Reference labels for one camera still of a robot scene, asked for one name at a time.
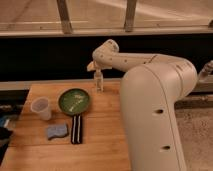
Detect clear plastic bottle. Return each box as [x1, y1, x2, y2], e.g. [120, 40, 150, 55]
[94, 70, 103, 92]

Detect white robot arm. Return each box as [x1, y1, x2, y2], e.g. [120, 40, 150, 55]
[87, 39, 197, 171]

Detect green round plate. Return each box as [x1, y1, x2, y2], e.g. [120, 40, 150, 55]
[58, 88, 90, 116]

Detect clear plastic cup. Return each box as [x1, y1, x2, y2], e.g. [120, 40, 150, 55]
[30, 97, 52, 121]

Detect black striped bar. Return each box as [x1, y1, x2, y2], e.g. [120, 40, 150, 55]
[71, 115, 82, 144]

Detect blue sponge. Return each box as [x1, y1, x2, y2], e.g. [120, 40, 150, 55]
[46, 124, 68, 140]

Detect dark objects at left edge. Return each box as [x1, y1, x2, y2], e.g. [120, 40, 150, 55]
[0, 116, 13, 164]

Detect grey fixture at right edge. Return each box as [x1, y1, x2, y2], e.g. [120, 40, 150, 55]
[198, 60, 213, 82]

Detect metal frame post left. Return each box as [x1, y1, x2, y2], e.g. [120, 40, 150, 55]
[56, 0, 72, 34]

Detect metal frame post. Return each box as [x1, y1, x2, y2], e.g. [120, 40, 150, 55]
[124, 0, 137, 32]
[56, 0, 72, 34]

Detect metal frame post right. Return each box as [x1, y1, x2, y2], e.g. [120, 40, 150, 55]
[124, 0, 137, 32]

